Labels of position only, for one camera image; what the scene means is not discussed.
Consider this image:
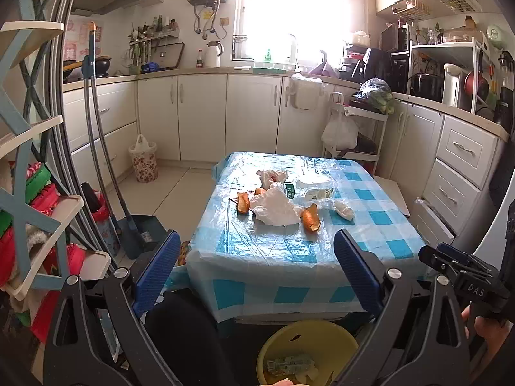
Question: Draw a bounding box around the dark teal dustpan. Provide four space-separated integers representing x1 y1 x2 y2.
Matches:
118 214 167 260

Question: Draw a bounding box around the clear plastic water bottle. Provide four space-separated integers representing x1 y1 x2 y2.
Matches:
284 172 336 203

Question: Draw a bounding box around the bag of green vegetables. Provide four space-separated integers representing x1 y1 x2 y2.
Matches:
353 78 396 115

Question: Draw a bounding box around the white bag hanging on cart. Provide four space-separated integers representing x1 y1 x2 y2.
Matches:
321 108 359 151

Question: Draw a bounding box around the white thermos jug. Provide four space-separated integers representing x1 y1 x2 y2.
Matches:
204 40 224 68

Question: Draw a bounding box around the hanging white cabinet bin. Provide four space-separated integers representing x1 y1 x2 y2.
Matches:
288 72 323 111

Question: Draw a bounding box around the floral waste basket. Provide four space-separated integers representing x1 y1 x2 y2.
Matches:
128 134 158 183

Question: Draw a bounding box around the curled orange peel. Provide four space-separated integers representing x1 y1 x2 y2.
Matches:
301 203 320 233

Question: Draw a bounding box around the blue checkered plastic tablecloth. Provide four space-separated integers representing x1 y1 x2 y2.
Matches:
165 152 428 322

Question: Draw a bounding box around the white metal counter rack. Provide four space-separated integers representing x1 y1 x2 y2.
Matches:
408 38 497 113

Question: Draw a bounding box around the black wok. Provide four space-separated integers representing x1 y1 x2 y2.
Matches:
63 56 111 80

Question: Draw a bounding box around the person's right hand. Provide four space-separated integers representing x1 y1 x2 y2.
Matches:
471 316 514 385

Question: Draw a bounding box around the large white plastic bag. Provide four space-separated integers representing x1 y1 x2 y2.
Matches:
250 183 303 226

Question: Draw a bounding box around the orange peel with stem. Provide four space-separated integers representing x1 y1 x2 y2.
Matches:
231 192 250 215

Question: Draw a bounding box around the crumpled white tissue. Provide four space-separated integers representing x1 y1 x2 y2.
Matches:
333 199 355 221

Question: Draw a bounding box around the red bag floor bin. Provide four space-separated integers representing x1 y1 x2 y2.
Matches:
81 182 120 257

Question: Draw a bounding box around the white blue storage shelf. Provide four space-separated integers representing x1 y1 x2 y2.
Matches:
1 0 113 301

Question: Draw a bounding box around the crumpled bag with red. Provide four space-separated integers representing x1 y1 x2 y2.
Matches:
257 170 288 190

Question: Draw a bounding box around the green snack wrapper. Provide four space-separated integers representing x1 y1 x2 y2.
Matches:
266 354 319 378

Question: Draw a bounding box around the white rolling cart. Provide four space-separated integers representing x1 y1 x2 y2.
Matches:
321 92 388 175

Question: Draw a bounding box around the utensil wall rack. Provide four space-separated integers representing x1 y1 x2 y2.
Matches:
127 15 185 74

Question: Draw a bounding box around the yellow trash bin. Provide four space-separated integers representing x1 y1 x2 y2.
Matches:
256 320 359 385

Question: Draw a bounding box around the black microwave oven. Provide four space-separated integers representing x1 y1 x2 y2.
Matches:
380 23 409 52

